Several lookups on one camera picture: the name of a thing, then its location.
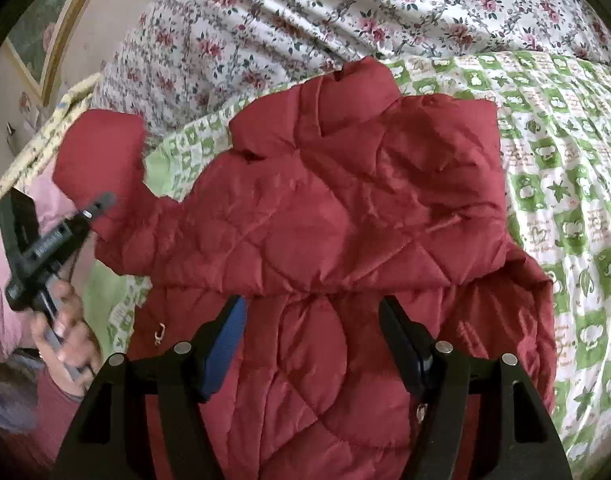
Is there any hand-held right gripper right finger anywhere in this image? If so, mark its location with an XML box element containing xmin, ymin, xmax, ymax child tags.
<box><xmin>378</xmin><ymin>296</ymin><xmax>573</xmax><ymax>480</ymax></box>

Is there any red quilted jacket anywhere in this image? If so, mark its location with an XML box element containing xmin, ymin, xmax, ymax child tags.
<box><xmin>52</xmin><ymin>56</ymin><xmax>557</xmax><ymax>480</ymax></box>

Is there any framed wall picture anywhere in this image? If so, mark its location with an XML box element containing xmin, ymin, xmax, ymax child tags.
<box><xmin>4</xmin><ymin>0</ymin><xmax>118</xmax><ymax>107</ymax></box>

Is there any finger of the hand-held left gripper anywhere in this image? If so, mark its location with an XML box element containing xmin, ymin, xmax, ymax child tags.
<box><xmin>78</xmin><ymin>191</ymin><xmax>118</xmax><ymax>222</ymax></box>

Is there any person's left hand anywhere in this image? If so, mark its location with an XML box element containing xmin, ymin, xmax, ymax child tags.
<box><xmin>30</xmin><ymin>280</ymin><xmax>104</xmax><ymax>402</ymax></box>

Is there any green patterned blanket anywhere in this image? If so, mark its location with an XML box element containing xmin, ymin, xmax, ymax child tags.
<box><xmin>82</xmin><ymin>50</ymin><xmax>611</xmax><ymax>453</ymax></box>

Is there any yellow floral cloth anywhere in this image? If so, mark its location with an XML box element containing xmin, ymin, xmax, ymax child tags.
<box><xmin>0</xmin><ymin>72</ymin><xmax>104</xmax><ymax>222</ymax></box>

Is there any person's left forearm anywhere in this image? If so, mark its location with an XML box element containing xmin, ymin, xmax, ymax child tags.
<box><xmin>15</xmin><ymin>360</ymin><xmax>93</xmax><ymax>423</ymax></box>

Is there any floral quilt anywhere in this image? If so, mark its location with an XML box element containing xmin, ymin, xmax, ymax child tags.
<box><xmin>92</xmin><ymin>0</ymin><xmax>611</xmax><ymax>142</ymax></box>

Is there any pink pillow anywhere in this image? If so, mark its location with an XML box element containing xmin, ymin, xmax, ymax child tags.
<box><xmin>0</xmin><ymin>160</ymin><xmax>86</xmax><ymax>361</ymax></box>

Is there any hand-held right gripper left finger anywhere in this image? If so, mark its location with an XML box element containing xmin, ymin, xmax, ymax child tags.
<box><xmin>55</xmin><ymin>296</ymin><xmax>247</xmax><ymax>480</ymax></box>

